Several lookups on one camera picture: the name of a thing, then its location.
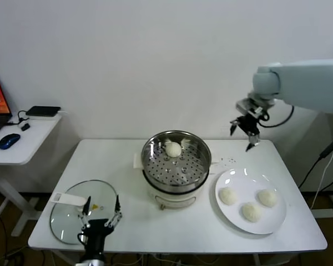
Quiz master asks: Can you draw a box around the white electric cooker base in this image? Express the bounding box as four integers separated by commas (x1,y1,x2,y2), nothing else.
133,149,220,212

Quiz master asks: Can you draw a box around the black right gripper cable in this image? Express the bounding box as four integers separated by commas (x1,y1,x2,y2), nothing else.
258,105,295,129

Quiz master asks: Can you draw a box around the white lid handle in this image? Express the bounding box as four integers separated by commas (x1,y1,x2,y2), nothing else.
53,193,91,207

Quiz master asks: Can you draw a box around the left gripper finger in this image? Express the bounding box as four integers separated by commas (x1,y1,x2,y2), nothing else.
77,196,91,229
104,195,123,227

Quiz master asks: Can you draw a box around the white power cable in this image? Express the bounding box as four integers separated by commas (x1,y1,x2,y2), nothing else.
310,148,333,212

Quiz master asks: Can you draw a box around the white round plate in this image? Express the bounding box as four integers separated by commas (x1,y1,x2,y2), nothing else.
215,168,288,236

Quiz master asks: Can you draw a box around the black flat hard drive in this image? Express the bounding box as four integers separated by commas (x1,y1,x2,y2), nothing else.
26,106,62,117

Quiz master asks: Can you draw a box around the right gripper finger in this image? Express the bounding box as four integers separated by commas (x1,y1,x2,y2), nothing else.
229,119,240,136
245,133,261,152

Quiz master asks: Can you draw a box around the round glass pot lid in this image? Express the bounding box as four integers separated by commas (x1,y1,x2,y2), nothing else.
49,179,119,245

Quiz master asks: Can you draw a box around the blue computer mouse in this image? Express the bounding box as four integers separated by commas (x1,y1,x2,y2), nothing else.
0,133,22,151

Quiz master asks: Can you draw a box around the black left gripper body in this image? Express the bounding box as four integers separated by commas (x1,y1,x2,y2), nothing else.
81,218,114,253

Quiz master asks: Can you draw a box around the white steamed baozi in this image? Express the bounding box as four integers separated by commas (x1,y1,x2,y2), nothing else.
218,187,238,206
165,141,182,158
257,189,278,208
240,202,263,223

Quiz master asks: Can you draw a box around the white side table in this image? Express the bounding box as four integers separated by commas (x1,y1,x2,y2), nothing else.
0,112,63,238

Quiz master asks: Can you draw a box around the stainless steel steamer basket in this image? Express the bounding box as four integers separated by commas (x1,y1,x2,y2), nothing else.
140,130,213,195

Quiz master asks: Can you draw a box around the black thin usb cable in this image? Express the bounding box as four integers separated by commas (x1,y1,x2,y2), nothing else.
4,110,31,127

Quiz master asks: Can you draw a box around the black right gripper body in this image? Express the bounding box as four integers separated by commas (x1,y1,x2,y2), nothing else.
236,115,261,136

